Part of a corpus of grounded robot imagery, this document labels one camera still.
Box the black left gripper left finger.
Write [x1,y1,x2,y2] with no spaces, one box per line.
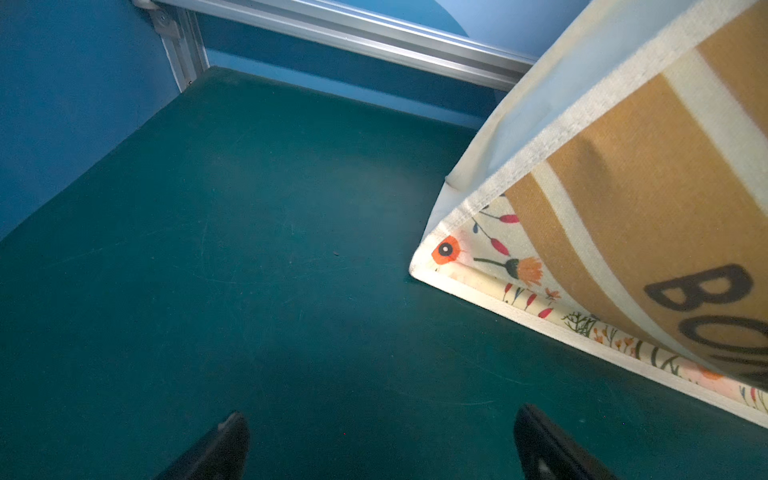
[156,411,250,480]

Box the aluminium left frame post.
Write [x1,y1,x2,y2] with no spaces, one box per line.
[130,0,210,92]

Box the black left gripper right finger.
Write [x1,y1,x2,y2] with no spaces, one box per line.
[513,404,617,480]

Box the cream floral canvas bag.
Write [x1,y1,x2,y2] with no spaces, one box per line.
[409,1,767,426]

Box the aluminium back frame rail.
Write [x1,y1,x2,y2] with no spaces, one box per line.
[166,0,536,91]

